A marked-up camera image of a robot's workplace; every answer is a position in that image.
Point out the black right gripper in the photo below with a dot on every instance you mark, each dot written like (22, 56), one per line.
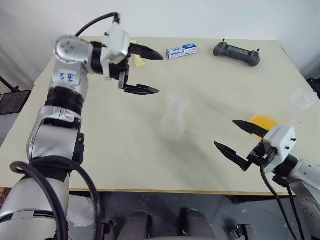
(263, 155)

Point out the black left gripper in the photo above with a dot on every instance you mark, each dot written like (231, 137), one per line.
(122, 71)

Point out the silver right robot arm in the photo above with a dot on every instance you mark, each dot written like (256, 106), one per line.
(306, 185)

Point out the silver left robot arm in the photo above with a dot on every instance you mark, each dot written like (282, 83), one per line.
(57, 140)

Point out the clear cup with orange liquid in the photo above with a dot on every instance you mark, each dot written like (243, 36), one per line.
(263, 121)

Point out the clear plastic bottle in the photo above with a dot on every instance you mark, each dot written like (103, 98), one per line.
(173, 120)

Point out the pale yellow small object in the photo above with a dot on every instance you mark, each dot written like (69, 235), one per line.
(138, 62)

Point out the blue and white small box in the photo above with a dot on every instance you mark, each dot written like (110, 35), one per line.
(182, 51)

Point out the clear plastic cup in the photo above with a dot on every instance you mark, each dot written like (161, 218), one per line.
(303, 100)

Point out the grey handheld remote controller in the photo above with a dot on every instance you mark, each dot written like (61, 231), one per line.
(235, 53)

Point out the black object at table side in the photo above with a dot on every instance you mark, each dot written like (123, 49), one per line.
(314, 86)

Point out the dark rounded shape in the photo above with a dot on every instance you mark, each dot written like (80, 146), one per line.
(136, 225)
(193, 225)

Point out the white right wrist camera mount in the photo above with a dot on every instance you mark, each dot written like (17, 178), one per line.
(280, 147)

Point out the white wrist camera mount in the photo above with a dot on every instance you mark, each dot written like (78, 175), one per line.
(280, 147)
(115, 42)

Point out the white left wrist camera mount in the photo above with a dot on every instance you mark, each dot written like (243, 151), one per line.
(115, 42)

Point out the small metal bracket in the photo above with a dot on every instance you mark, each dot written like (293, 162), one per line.
(240, 231)

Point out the black mesh frame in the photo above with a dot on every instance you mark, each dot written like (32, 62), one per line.
(13, 101)

